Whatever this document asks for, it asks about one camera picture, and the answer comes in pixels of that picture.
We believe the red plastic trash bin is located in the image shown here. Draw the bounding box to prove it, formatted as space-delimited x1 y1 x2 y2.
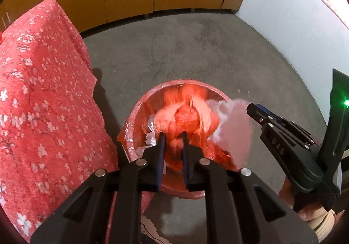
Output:
117 79 250 201

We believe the red floral tablecloth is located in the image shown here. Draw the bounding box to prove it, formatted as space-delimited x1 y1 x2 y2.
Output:
0 0 153 243

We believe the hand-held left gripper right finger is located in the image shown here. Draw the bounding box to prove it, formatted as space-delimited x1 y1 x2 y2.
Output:
181 131 319 244

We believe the person's right hand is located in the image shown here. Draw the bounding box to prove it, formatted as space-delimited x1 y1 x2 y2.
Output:
279 179 337 243

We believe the pale pink plastic bag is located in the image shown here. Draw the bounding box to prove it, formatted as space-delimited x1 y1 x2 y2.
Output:
206 98 255 168

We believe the long orange plastic bag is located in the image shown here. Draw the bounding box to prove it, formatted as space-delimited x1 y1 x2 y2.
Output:
154 85 220 171

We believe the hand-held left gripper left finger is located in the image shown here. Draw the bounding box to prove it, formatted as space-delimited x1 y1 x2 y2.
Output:
31 132 167 244

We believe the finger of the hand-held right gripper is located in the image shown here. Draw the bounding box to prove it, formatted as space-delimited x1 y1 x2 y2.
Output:
246 102 274 128
256 103 315 150

